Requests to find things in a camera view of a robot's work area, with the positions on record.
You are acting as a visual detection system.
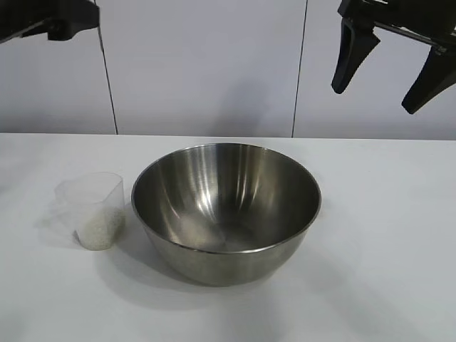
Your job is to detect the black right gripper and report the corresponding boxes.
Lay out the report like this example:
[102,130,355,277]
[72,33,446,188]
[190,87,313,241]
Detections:
[331,0,456,115]

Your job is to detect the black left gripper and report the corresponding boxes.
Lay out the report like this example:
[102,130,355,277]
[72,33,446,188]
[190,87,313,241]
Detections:
[0,0,99,44]

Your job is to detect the clear plastic measuring cup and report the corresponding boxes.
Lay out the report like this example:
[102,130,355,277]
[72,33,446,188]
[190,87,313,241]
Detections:
[53,170,126,251]

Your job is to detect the white rice grains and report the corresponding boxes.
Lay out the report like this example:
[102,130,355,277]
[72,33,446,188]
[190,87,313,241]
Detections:
[80,208,126,250]

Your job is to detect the stainless steel mixing bowl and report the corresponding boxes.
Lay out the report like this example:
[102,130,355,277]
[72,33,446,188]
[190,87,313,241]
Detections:
[130,142,322,287]

